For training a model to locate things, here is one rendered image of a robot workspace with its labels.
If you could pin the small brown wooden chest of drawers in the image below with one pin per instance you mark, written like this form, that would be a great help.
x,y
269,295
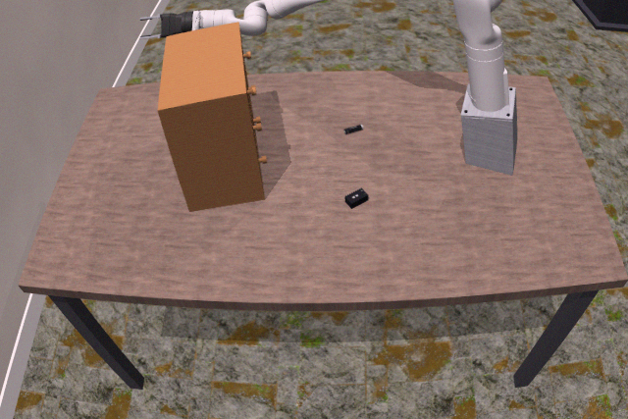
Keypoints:
x,y
204,112

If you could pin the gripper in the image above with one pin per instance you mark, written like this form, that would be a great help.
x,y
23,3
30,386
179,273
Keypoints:
x,y
187,21

